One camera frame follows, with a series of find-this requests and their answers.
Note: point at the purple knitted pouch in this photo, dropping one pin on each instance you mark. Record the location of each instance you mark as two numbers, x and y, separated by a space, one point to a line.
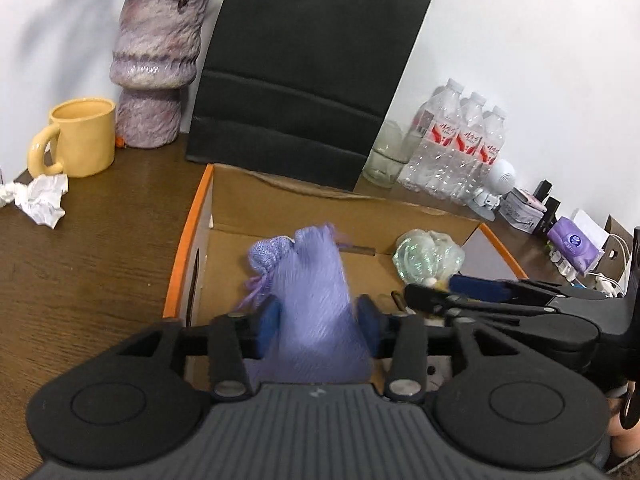
315 300

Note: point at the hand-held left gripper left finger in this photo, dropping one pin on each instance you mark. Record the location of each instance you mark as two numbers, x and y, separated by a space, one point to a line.
270 322

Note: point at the brown cardboard piece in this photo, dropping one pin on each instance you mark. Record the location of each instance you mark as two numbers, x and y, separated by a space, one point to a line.
614 240

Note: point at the purple textured vase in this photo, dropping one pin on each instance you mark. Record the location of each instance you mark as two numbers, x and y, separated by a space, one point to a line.
155 60

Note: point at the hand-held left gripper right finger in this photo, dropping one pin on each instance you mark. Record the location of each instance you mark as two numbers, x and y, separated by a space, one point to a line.
367 317

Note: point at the clear water bottle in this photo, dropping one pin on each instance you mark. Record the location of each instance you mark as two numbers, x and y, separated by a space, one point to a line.
487 152
440 120
465 145

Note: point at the crumpled white tissue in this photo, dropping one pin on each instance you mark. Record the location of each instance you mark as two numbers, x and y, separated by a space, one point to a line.
42 200

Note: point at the purple tissue pack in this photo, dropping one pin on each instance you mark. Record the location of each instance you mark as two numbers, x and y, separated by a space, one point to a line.
572 242

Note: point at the yellow mug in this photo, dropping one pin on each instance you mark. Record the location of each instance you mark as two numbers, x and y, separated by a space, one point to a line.
85 135

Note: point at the iridescent plastic bag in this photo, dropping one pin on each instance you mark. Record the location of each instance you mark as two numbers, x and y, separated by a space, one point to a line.
425 255

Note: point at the cardboard box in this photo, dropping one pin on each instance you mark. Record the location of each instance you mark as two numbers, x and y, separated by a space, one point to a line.
240 210

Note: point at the grey tin box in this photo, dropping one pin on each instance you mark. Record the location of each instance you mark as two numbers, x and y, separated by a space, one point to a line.
517 217

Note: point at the black rectangular tube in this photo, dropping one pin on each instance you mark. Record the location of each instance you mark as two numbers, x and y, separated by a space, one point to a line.
549 215
543 189

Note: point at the person's right hand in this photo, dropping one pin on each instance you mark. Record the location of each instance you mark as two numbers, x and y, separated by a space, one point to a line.
625 442

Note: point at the black paper bag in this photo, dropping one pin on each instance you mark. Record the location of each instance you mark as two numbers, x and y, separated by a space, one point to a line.
300 60

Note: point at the small white vials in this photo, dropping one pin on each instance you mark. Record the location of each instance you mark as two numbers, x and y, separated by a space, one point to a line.
562 262

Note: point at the white paper box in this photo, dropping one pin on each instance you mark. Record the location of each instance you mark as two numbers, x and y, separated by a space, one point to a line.
592 222

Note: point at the pink case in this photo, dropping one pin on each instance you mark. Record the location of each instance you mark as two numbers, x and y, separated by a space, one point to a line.
531 199

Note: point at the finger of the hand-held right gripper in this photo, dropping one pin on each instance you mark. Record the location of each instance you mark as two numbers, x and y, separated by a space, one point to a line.
425 300
475 287

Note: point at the glass cup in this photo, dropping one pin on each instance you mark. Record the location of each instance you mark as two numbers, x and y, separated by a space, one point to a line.
385 165

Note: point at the white robot figure speaker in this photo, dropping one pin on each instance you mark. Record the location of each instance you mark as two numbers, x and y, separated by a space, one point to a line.
500 175

